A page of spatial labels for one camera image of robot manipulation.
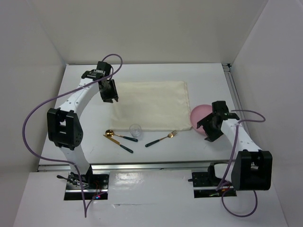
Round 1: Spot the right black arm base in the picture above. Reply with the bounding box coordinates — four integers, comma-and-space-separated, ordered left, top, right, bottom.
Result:
187, 163, 237, 198

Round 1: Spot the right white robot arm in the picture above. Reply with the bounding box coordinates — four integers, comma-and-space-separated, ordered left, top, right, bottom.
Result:
196, 101, 273, 191

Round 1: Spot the aluminium rail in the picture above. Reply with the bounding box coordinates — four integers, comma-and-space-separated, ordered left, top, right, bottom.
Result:
37, 160, 261, 172
222, 62, 258, 161

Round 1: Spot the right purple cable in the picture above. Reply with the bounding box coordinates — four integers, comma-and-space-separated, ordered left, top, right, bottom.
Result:
215, 109, 266, 217

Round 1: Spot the purple cable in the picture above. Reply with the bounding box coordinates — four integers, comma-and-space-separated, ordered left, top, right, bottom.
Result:
22, 53, 123, 218
215, 109, 266, 217

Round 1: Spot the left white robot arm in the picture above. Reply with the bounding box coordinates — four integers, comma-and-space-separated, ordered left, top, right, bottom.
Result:
47, 61, 118, 189

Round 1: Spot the gold fork green handle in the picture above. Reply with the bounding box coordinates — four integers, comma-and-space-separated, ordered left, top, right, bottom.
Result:
145, 131, 178, 148

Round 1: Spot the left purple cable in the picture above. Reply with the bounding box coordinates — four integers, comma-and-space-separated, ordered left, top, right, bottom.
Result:
22, 53, 123, 218

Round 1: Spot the clear glass cup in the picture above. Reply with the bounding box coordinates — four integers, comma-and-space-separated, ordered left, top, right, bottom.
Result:
129, 124, 143, 140

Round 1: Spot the right aluminium rail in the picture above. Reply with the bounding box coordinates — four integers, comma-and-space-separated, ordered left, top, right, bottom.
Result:
222, 62, 258, 161

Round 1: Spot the front aluminium rail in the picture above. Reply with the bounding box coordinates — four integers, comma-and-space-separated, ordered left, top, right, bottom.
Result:
37, 160, 261, 172

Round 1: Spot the cream cloth placemat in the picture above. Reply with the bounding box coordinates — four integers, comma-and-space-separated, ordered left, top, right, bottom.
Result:
111, 81, 191, 131

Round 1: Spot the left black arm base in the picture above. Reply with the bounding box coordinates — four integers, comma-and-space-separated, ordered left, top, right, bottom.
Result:
56, 174, 109, 201

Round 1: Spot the pink plate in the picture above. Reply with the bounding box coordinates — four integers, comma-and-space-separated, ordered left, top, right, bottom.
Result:
190, 105, 212, 136

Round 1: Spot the gold knife green handle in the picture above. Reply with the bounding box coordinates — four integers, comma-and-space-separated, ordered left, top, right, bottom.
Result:
103, 135, 134, 153

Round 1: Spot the gold spoon green handle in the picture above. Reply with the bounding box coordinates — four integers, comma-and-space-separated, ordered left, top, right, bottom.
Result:
105, 130, 138, 142

